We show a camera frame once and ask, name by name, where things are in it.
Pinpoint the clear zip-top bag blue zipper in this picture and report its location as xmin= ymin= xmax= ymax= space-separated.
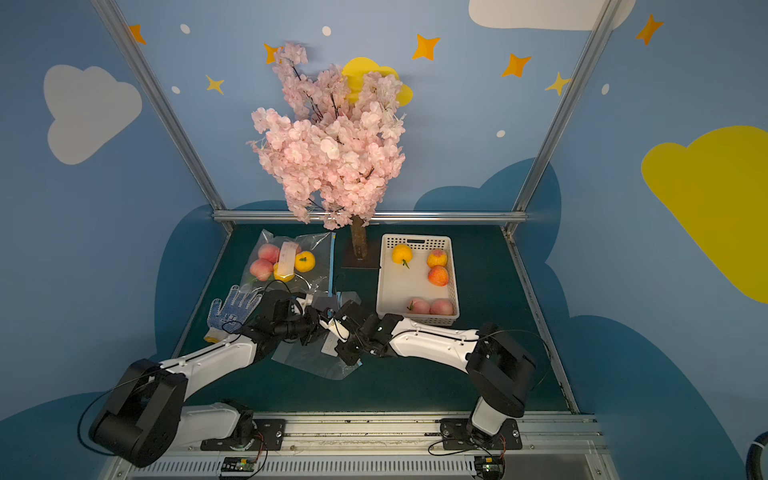
xmin=240 ymin=230 xmax=335 ymax=295

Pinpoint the pink peach large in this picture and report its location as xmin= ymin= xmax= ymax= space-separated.
xmin=257 ymin=243 xmax=280 ymax=264

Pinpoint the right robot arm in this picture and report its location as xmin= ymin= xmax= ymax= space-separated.
xmin=319 ymin=301 xmax=537 ymax=441

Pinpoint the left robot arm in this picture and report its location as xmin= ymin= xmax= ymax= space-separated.
xmin=80 ymin=290 xmax=329 ymax=467

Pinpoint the orange peach basket front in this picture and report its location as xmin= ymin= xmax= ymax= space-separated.
xmin=273 ymin=263 xmax=295 ymax=283

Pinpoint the pink peach basket front right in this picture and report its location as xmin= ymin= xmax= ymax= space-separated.
xmin=429 ymin=299 xmax=455 ymax=316

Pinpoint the orange-pink cracked peach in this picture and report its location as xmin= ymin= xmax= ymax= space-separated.
xmin=427 ymin=265 xmax=451 ymax=287

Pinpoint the small yellow-red peach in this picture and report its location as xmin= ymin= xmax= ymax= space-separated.
xmin=426 ymin=249 xmax=448 ymax=268

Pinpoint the blue dotted work glove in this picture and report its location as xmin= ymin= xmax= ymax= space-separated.
xmin=204 ymin=285 xmax=263 ymax=343

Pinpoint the white perforated plastic basket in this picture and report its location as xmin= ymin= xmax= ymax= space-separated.
xmin=376 ymin=234 xmax=460 ymax=326

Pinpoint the left green circuit board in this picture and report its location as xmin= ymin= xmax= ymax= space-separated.
xmin=219 ymin=457 xmax=258 ymax=478

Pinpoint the pink cherry blossom tree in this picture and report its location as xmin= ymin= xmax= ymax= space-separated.
xmin=251 ymin=43 xmax=412 ymax=264

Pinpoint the horizontal aluminium frame rail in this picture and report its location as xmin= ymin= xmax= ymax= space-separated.
xmin=212 ymin=209 xmax=528 ymax=226

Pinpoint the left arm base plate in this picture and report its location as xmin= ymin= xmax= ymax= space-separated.
xmin=200 ymin=417 xmax=286 ymax=452

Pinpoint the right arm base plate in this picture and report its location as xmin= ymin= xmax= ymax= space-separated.
xmin=439 ymin=418 xmax=523 ymax=450

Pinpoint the left aluminium corner post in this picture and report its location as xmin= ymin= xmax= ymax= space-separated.
xmin=91 ymin=0 xmax=226 ymax=212

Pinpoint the aluminium corner post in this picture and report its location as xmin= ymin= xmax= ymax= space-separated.
xmin=91 ymin=0 xmax=226 ymax=212
xmin=504 ymin=0 xmax=624 ymax=240

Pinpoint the right aluminium corner post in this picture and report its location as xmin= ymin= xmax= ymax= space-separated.
xmin=504 ymin=0 xmax=624 ymax=240

